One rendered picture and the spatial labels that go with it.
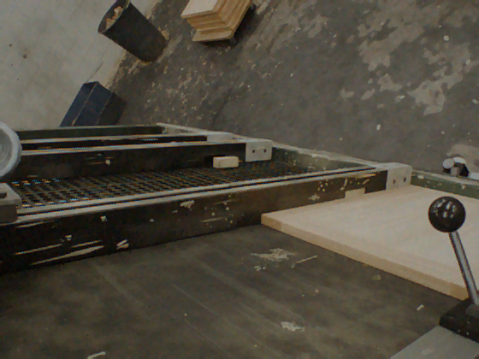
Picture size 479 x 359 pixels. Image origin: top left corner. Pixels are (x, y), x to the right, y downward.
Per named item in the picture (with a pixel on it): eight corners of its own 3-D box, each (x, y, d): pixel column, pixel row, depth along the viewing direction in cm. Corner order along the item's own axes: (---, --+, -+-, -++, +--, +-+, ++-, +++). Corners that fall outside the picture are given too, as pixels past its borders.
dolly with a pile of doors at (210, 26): (263, 2, 399) (236, -30, 373) (238, 47, 390) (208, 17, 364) (223, 9, 445) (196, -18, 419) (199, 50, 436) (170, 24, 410)
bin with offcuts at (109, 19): (176, 30, 496) (133, -9, 454) (154, 67, 487) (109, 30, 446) (154, 34, 535) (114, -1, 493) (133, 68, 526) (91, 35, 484)
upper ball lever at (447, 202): (508, 315, 41) (464, 189, 44) (493, 327, 39) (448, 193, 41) (473, 320, 44) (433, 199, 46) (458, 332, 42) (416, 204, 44)
